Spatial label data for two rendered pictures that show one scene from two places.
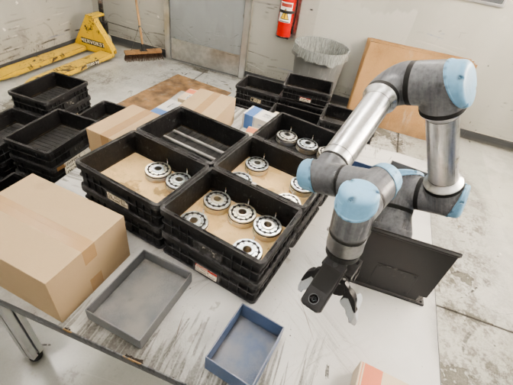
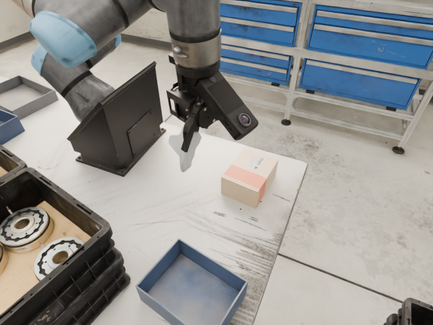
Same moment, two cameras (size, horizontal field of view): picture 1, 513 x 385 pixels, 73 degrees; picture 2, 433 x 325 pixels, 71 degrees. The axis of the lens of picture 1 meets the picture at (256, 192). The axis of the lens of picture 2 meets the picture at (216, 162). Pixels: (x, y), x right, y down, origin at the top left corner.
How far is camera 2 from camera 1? 0.56 m
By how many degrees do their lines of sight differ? 57
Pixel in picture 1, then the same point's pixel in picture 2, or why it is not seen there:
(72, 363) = not seen: outside the picture
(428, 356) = (210, 140)
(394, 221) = (97, 88)
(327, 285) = (232, 98)
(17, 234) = not seen: outside the picture
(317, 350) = (198, 218)
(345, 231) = (214, 11)
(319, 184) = (100, 24)
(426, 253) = (142, 84)
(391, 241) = (120, 100)
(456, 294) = not seen: hidden behind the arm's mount
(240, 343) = (182, 301)
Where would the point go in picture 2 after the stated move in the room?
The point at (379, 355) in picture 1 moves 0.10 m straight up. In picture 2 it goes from (207, 171) to (206, 148)
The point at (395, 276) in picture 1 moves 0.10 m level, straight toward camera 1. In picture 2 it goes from (142, 127) to (160, 140)
